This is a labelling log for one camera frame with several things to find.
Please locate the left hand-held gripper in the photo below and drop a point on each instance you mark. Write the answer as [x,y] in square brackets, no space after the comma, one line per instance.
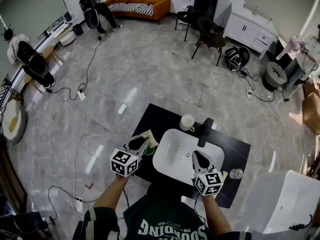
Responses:
[123,162]

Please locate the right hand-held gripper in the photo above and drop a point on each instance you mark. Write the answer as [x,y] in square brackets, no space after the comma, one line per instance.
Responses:
[208,184]

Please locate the green cup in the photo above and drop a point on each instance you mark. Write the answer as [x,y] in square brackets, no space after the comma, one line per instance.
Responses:
[150,152]

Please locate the white mug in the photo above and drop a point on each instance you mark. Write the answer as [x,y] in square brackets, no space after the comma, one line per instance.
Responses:
[186,122]

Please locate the person's left forearm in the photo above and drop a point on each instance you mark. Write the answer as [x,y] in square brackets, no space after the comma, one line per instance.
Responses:
[111,194]

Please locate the person's right forearm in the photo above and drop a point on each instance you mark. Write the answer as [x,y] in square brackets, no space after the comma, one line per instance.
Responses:
[213,214]

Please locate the white sink basin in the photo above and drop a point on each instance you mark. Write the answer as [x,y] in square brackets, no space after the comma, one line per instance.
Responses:
[175,154]

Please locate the black sink cabinet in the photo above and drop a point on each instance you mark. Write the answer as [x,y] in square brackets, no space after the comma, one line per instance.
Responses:
[160,119]

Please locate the black sink faucet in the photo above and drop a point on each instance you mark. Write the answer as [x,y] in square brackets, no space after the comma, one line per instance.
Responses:
[205,131]

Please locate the clear glass bottle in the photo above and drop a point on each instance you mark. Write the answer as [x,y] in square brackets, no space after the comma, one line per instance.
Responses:
[236,173]

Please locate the dark green printed shirt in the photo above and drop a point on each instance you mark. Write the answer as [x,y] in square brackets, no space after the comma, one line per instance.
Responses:
[170,216]

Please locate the white power strip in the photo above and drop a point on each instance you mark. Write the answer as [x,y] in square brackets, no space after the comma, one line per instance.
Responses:
[79,205]
[81,95]
[249,92]

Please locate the black white backpack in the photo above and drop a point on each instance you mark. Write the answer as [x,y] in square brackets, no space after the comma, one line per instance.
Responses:
[235,57]

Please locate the woven laundry basket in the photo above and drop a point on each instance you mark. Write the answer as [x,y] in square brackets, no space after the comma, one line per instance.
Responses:
[273,76]

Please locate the black curved bathtub faucet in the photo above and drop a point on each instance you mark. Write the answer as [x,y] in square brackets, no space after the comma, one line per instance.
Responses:
[298,226]

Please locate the large cardboard box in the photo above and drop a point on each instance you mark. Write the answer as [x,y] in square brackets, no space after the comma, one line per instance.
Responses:
[312,109]

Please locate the black bathtub white rim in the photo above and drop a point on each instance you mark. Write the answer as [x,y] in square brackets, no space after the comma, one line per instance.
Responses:
[291,69]

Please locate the black wicker chair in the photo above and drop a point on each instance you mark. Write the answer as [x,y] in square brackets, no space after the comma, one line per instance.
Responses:
[211,34]

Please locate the black folding chair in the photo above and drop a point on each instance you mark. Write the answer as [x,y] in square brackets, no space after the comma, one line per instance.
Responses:
[186,16]

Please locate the striped cushion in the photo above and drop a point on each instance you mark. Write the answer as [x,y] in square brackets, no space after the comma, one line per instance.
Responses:
[130,7]

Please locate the orange sofa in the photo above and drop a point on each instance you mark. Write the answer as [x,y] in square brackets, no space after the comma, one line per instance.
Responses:
[160,6]

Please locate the white vanity cabinet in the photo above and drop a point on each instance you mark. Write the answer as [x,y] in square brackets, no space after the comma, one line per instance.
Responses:
[247,29]

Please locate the pink cloth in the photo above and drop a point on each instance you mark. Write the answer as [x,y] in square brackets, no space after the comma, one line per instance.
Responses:
[291,45]

